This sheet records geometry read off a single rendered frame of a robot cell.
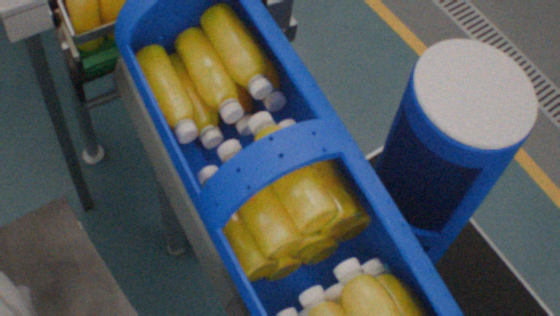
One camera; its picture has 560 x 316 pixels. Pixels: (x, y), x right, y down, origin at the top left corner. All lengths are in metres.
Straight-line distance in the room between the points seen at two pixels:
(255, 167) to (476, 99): 0.56
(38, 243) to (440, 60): 0.87
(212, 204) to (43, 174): 1.48
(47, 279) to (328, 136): 0.53
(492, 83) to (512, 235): 1.15
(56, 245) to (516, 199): 1.82
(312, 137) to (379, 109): 1.59
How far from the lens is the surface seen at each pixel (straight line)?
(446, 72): 1.43
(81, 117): 2.23
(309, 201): 1.03
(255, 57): 1.23
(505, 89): 1.45
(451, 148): 1.36
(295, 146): 1.02
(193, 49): 1.30
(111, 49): 1.57
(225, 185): 1.03
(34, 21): 1.48
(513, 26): 3.13
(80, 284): 1.17
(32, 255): 1.21
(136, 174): 2.41
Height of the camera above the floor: 2.10
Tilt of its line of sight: 59 degrees down
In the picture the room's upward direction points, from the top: 9 degrees clockwise
